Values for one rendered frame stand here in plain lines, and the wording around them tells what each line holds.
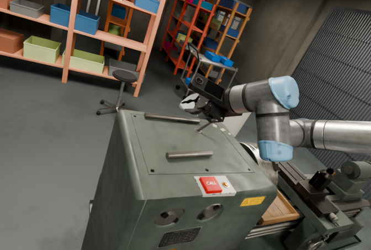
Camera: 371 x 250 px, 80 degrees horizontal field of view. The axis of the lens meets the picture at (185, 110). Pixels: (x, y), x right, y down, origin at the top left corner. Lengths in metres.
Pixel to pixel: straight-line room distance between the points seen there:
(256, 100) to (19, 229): 1.88
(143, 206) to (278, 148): 0.38
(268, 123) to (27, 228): 1.86
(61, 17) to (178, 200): 3.35
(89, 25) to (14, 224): 2.63
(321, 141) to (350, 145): 0.06
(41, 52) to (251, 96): 3.59
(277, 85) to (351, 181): 1.71
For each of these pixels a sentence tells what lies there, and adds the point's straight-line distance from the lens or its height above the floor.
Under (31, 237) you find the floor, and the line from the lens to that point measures 2.05.
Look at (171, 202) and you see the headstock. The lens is 0.69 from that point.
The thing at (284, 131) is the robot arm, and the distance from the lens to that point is 0.54.
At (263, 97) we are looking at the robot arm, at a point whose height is 1.61.
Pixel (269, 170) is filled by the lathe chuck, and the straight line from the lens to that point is 1.16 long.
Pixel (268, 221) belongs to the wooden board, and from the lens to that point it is 1.40.
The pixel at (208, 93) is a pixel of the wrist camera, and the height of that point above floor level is 1.55.
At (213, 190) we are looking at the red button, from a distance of 0.74.
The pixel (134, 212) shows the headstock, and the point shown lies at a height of 1.20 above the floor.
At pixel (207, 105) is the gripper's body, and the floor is 1.51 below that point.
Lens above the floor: 1.73
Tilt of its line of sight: 25 degrees down
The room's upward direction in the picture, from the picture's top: 22 degrees clockwise
